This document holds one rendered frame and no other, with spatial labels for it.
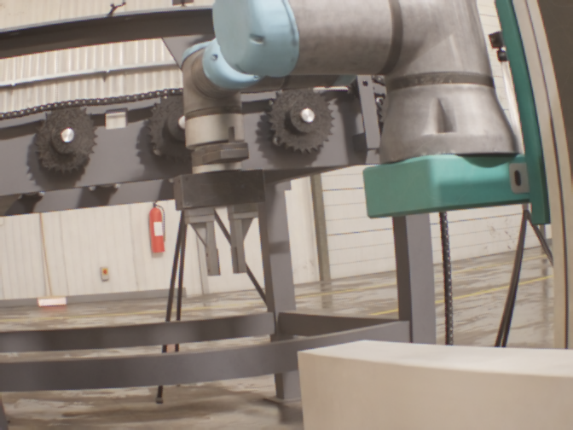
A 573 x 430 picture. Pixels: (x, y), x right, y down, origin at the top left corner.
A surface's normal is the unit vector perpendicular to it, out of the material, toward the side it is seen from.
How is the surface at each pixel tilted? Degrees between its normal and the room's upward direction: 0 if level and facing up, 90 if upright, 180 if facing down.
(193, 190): 90
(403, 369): 90
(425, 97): 70
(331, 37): 123
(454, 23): 90
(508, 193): 90
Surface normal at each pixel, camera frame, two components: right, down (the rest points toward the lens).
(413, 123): -0.68, -0.29
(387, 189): -0.90, 0.08
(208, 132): -0.14, 0.00
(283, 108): 0.37, -0.05
